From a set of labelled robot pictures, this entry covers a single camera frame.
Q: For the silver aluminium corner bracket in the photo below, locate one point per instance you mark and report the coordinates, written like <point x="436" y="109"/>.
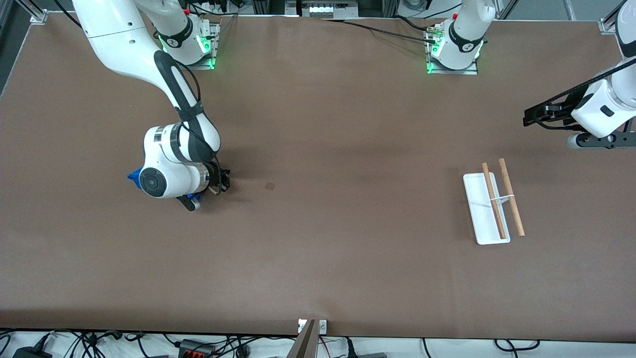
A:
<point x="39" y="18"/>
<point x="607" y="27"/>

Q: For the black box with orange connectors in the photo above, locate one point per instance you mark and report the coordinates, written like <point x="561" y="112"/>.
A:
<point x="196" y="349"/>

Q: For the wooden rack rod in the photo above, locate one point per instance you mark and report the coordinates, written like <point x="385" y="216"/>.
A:
<point x="501" y="228"/>
<point x="518" y="226"/>

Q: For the blue microfibre towel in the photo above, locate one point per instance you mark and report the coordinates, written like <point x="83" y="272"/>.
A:
<point x="134" y="179"/>

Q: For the aluminium frame profile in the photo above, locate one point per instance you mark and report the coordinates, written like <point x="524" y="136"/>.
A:
<point x="27" y="7"/>

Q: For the white towel rack base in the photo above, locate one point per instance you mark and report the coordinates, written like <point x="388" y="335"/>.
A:
<point x="489" y="233"/>

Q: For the grey camera stand pole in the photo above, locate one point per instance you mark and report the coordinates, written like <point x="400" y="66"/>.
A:
<point x="304" y="345"/>

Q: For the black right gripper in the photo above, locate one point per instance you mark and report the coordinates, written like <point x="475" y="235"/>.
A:
<point x="219" y="178"/>

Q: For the black power adapter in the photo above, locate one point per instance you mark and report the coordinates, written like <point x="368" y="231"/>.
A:
<point x="30" y="353"/>

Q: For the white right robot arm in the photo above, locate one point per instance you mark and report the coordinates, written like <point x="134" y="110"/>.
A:
<point x="124" y="35"/>

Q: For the white power strip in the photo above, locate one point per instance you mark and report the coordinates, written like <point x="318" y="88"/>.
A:
<point x="328" y="9"/>

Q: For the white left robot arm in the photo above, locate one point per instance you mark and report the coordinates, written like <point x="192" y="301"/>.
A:
<point x="462" y="35"/>

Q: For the small silver metal bracket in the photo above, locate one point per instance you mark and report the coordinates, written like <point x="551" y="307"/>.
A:
<point x="323" y="326"/>

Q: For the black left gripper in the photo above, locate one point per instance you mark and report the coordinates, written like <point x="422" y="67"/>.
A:
<point x="563" y="110"/>

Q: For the grey block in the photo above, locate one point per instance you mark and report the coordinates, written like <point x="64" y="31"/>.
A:
<point x="372" y="355"/>

